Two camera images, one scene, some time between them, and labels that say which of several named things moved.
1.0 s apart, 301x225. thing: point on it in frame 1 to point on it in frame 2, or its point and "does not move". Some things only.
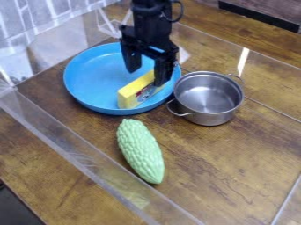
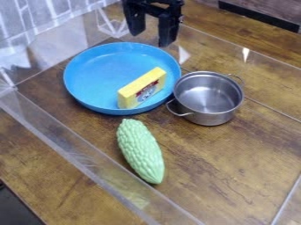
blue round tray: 96,75 does not move
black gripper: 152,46 to 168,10
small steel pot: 209,97 does not move
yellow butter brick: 139,90 does not move
